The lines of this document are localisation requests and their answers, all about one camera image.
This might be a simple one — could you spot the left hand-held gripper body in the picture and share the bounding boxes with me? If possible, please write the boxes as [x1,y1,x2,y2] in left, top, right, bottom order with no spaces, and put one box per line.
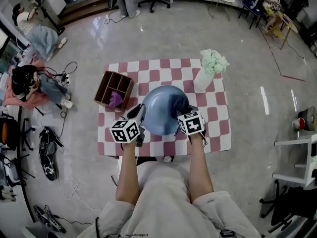
[109,113,146,148]

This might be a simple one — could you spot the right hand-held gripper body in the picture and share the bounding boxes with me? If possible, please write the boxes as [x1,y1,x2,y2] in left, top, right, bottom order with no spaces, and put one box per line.
[176,109,208,140]

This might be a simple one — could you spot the dark blue cloth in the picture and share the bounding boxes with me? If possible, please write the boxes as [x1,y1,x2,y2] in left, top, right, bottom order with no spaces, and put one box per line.
[169,94,190,119]

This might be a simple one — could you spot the big blue plate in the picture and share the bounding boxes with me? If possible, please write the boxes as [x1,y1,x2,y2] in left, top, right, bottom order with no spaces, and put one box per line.
[143,85,192,136]

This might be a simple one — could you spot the person's left forearm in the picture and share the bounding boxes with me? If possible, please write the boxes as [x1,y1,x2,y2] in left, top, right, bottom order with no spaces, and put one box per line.
[115,140,141,206]

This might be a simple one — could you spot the person's right forearm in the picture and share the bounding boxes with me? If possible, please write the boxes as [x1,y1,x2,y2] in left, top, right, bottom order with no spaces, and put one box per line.
[187,134,214,204]

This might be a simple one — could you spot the purple cloth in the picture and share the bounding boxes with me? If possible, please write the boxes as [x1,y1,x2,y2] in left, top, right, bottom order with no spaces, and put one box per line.
[108,91,124,109]

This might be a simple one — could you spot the pink white checkered tablecloth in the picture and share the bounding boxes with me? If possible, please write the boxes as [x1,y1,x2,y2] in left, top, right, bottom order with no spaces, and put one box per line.
[97,58,233,157]

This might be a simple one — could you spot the white vase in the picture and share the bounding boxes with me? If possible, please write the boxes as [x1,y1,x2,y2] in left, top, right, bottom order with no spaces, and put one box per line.
[192,67,216,94]

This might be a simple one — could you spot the person's black trousers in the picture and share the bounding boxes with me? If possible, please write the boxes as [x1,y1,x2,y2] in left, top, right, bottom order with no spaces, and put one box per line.
[135,156,159,167]

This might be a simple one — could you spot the wooden compartment box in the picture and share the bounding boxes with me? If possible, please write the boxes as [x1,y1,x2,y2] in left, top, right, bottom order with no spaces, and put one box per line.
[93,70,135,113]

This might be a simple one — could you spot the pale green flower bouquet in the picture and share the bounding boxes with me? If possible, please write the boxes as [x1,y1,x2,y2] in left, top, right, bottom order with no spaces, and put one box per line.
[200,49,230,75]

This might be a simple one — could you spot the white power strip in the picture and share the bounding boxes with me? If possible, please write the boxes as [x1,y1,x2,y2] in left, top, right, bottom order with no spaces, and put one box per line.
[60,73,72,86]

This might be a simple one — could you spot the person's beige shirt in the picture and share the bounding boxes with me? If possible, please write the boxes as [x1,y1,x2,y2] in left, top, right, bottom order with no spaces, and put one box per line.
[83,161,262,238]

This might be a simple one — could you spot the black backpack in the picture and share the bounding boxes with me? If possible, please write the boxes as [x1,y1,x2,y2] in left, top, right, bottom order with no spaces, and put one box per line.
[38,126,64,182]

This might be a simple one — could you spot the pink chair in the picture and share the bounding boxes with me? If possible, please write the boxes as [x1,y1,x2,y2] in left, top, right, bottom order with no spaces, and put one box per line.
[2,58,50,110]

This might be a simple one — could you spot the white desk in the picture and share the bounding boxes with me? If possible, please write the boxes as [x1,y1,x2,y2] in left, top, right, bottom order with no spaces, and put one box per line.
[271,133,317,188]

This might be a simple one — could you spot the red bucket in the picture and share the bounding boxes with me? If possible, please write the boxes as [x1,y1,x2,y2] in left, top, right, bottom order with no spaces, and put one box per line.
[291,117,307,131]

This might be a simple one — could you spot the black coat rack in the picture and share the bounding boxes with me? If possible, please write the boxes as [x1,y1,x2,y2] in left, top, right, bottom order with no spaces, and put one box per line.
[21,0,66,37]

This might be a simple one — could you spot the wooden step platform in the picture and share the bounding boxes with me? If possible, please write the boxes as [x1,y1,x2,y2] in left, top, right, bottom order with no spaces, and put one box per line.
[56,0,119,28]

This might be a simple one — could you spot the wicker basket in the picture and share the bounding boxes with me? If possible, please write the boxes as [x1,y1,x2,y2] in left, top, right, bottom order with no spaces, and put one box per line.
[298,106,317,131]

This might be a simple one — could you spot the black orange office chair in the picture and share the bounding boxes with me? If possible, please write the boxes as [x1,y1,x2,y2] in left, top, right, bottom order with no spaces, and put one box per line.
[0,117,37,151]

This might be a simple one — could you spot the round wooden table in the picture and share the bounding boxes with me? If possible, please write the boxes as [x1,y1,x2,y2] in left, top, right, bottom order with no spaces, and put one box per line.
[271,10,300,51]

